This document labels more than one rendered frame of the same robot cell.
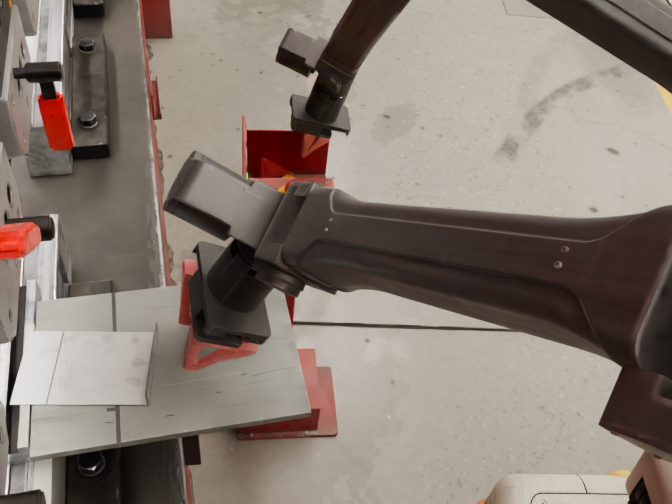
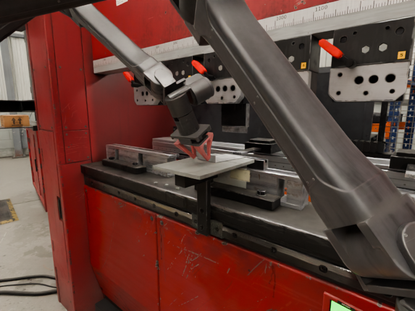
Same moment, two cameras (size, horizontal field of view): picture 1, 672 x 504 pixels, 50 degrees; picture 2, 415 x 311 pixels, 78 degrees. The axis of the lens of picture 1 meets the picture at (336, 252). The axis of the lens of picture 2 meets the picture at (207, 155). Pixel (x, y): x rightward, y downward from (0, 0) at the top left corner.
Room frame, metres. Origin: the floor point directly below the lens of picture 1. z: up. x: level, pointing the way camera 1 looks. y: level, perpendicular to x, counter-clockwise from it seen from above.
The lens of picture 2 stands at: (1.03, -0.23, 1.16)
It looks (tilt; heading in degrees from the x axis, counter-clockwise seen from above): 10 degrees down; 149
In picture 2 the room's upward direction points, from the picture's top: straight up
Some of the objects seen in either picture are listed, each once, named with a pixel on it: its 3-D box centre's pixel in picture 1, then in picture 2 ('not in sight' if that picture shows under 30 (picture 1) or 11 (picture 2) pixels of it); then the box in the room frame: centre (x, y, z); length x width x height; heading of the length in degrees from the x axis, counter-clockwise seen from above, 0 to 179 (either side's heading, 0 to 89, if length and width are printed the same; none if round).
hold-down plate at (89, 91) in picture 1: (89, 91); not in sight; (0.93, 0.44, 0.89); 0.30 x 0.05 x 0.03; 19
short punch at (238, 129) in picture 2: not in sight; (234, 118); (0.34, 0.29, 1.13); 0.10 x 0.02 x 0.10; 19
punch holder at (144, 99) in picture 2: not in sight; (152, 85); (-0.06, 0.15, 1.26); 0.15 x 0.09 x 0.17; 19
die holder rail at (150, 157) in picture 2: not in sight; (139, 158); (-0.18, 0.11, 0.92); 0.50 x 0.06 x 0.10; 19
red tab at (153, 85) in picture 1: (154, 88); not in sight; (1.36, 0.48, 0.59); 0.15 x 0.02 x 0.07; 19
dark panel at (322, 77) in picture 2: not in sight; (250, 116); (-0.05, 0.70, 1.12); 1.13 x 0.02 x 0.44; 19
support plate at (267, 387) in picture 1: (169, 357); (205, 163); (0.39, 0.15, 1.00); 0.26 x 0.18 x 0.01; 109
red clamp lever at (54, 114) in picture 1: (46, 108); not in sight; (0.51, 0.28, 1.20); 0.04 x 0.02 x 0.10; 109
